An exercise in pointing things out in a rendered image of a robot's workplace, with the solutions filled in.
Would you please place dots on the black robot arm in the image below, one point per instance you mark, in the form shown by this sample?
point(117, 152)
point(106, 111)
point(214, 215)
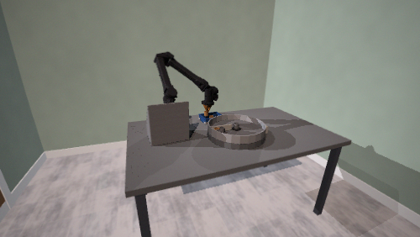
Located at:
point(169, 91)

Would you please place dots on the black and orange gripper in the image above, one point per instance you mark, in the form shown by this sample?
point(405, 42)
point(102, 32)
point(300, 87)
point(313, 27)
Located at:
point(206, 103)

